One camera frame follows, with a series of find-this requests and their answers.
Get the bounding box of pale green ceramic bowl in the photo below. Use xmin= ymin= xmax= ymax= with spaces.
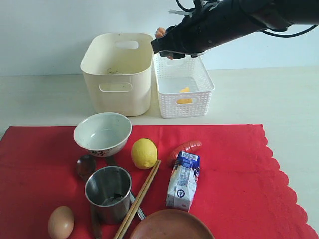
xmin=73 ymin=112 xmax=133 ymax=157

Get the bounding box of wooden chopstick upper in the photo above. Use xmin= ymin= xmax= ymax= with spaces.
xmin=113 ymin=160 xmax=161 ymax=239

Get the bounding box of red sausage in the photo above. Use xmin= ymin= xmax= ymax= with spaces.
xmin=167 ymin=140 xmax=202 ymax=166

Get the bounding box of brown wooden plate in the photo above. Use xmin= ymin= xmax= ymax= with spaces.
xmin=130 ymin=209 xmax=214 ymax=239

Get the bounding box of dark wooden spoon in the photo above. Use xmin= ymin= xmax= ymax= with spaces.
xmin=76 ymin=155 xmax=102 ymax=239

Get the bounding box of yellow lemon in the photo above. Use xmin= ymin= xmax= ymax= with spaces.
xmin=131 ymin=138 xmax=157 ymax=170

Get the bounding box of yellow cheese wedge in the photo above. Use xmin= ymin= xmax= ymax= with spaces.
xmin=176 ymin=86 xmax=194 ymax=105

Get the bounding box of cream plastic tub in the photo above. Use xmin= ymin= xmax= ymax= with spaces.
xmin=80 ymin=33 xmax=153 ymax=116

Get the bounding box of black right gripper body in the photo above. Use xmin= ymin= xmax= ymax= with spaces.
xmin=171 ymin=0 xmax=264 ymax=56

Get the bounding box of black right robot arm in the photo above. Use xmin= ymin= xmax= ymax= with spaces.
xmin=151 ymin=0 xmax=319 ymax=59

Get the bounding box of blue white milk carton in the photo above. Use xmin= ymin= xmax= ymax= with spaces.
xmin=166 ymin=152 xmax=200 ymax=212

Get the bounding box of brown egg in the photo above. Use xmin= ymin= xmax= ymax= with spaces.
xmin=48 ymin=206 xmax=75 ymax=239

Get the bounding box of orange fried chicken piece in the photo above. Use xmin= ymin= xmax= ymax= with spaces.
xmin=155 ymin=27 xmax=174 ymax=60

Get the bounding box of stainless steel cup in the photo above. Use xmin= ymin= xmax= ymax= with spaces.
xmin=85 ymin=166 xmax=132 ymax=225

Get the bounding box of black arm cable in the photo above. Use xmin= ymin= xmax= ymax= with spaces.
xmin=259 ymin=24 xmax=319 ymax=38

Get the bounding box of white perforated plastic basket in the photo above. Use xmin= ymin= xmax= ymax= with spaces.
xmin=153 ymin=54 xmax=215 ymax=118

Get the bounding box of metal table knife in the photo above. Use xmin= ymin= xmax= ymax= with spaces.
xmin=104 ymin=156 xmax=146 ymax=221

